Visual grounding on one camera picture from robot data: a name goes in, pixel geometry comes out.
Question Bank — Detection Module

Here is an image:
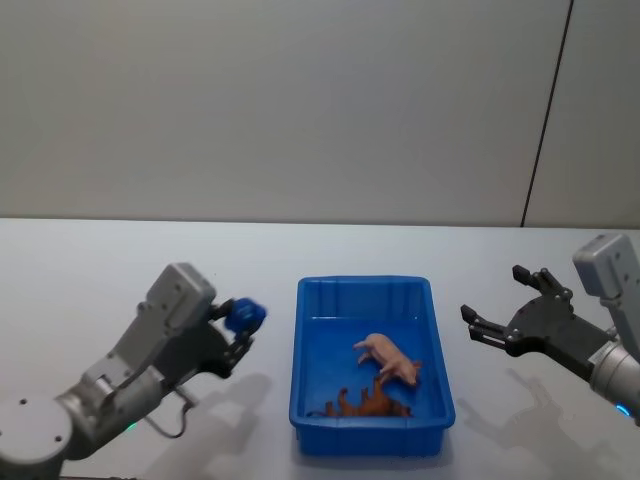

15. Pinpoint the blue plastic bin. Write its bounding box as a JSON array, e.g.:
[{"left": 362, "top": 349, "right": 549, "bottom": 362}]
[{"left": 288, "top": 275, "right": 457, "bottom": 458}]

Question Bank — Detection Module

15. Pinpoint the pink toy pig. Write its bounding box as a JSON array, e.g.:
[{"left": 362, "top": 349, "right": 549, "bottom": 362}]
[{"left": 352, "top": 333, "right": 424, "bottom": 388}]

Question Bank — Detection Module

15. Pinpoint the brown toy animal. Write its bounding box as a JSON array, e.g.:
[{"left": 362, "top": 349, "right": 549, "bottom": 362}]
[{"left": 306, "top": 376, "right": 415, "bottom": 419}]

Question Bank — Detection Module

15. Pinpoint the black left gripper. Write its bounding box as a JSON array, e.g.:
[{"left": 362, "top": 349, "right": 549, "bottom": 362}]
[{"left": 159, "top": 298, "right": 255, "bottom": 390}]

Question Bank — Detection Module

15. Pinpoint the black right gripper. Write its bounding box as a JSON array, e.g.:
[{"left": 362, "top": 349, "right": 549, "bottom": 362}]
[{"left": 459, "top": 264, "right": 622, "bottom": 387}]

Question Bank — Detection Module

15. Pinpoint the thin dark wrist cable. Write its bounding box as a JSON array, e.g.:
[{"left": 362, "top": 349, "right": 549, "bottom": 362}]
[{"left": 144, "top": 383, "right": 202, "bottom": 441}]

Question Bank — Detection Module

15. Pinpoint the small blue toy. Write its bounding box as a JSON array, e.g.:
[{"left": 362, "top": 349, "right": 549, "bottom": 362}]
[{"left": 222, "top": 297, "right": 269, "bottom": 335}]

